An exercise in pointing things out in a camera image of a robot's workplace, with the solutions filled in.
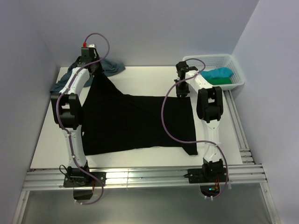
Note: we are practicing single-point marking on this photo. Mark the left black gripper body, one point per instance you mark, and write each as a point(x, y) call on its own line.
point(98, 69)

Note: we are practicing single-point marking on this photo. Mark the aluminium rail frame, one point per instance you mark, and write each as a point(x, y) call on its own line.
point(45, 176)

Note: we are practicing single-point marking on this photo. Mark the white plastic basket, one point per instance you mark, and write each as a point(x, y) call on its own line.
point(210, 62)

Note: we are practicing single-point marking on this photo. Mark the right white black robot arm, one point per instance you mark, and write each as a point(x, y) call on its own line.
point(209, 109)

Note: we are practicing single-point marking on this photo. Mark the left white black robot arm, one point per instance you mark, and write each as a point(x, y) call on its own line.
point(68, 114)

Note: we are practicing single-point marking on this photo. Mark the grey blue crumpled t shirt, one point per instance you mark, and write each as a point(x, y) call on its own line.
point(110, 68)

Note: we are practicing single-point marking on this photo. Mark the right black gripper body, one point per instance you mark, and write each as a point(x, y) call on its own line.
point(182, 88)

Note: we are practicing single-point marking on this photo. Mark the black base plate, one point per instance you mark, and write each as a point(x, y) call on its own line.
point(205, 175)
point(93, 179)

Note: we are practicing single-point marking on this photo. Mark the rolled turquoise t shirt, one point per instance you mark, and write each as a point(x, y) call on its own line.
point(217, 73)

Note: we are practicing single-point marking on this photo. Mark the black t shirt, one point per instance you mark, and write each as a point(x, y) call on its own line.
point(115, 122)

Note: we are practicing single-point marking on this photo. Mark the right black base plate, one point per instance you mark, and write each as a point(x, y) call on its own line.
point(205, 175)

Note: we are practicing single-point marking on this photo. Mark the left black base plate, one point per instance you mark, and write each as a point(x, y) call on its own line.
point(93, 179)

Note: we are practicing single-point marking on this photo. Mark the rolled green t shirt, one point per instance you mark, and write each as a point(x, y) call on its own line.
point(220, 81)

